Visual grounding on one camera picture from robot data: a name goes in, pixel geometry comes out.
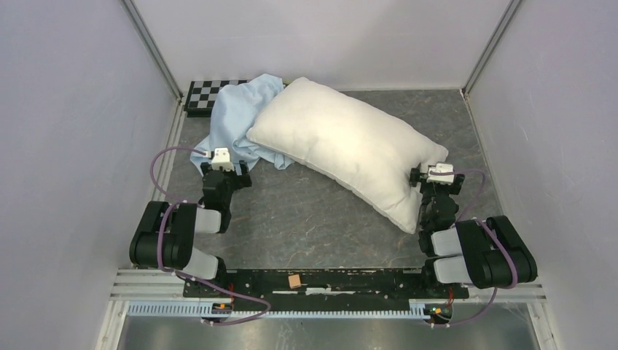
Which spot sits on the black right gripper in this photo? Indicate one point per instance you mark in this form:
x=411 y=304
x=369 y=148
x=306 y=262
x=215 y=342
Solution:
x=415 y=176

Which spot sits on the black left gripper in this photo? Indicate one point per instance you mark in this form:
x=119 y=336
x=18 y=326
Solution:
x=241 y=180

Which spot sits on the light blue pillowcase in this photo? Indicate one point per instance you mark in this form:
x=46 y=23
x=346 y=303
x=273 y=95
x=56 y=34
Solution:
x=235 y=111

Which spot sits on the white pillow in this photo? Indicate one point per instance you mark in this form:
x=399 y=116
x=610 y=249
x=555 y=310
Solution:
x=361 y=147

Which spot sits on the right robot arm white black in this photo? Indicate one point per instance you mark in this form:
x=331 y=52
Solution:
x=483 y=253

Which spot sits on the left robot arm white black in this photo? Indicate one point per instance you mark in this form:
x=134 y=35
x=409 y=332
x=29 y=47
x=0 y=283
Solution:
x=165 y=234

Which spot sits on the black white checkerboard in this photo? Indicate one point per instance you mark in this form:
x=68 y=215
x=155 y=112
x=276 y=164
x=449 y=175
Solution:
x=202 y=96

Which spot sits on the small wooden cube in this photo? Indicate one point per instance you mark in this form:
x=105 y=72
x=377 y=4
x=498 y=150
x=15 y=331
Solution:
x=294 y=281

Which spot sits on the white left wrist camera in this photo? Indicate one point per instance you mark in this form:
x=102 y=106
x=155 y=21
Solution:
x=220 y=160

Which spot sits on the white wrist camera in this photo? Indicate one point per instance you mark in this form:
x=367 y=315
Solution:
x=441 y=173
x=220 y=160

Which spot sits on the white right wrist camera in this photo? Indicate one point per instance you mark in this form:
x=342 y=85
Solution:
x=441 y=173

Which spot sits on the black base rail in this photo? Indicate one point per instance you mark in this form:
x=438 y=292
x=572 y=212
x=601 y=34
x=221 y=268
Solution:
x=339 y=289

